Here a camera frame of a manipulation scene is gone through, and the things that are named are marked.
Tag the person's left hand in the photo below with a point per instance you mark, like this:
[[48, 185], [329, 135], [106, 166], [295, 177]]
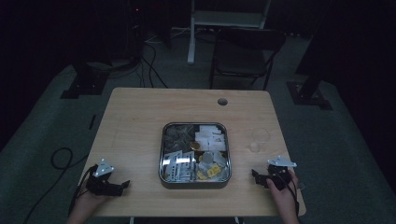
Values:
[[88, 203]]

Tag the black stand base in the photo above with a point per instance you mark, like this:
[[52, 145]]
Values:
[[308, 95], [85, 84]]

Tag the clear glass lid gold knob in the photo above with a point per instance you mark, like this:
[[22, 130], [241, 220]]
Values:
[[195, 145]]

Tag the grey tape mark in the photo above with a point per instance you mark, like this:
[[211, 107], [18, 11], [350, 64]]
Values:
[[302, 186]]

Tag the stack of white packets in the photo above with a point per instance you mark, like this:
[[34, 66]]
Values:
[[210, 138]]

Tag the round grey table grommet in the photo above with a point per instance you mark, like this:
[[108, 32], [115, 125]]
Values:
[[222, 101]]

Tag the white desk frame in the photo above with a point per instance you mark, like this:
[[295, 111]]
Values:
[[191, 46]]

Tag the stack of white printed sachets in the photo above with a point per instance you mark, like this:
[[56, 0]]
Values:
[[179, 166]]

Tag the pile of dark tea bags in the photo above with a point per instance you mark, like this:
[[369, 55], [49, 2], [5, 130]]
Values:
[[177, 138]]

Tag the black folding chair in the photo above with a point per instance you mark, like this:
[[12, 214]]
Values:
[[243, 56]]

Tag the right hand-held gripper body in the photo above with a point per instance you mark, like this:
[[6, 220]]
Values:
[[278, 175]]

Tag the dark square compartment box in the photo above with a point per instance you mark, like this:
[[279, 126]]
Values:
[[194, 185]]

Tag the person's right hand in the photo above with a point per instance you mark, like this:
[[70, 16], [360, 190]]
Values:
[[288, 199]]

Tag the dark equipment tower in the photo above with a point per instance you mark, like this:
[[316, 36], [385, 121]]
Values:
[[135, 31]]

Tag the clear glass cup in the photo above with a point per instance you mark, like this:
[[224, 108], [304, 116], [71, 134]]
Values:
[[260, 138]]

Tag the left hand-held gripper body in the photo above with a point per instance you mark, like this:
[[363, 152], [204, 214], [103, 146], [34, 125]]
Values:
[[104, 186]]

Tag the pile of clear yellow-tag bags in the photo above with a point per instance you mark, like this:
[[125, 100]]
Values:
[[213, 166]]

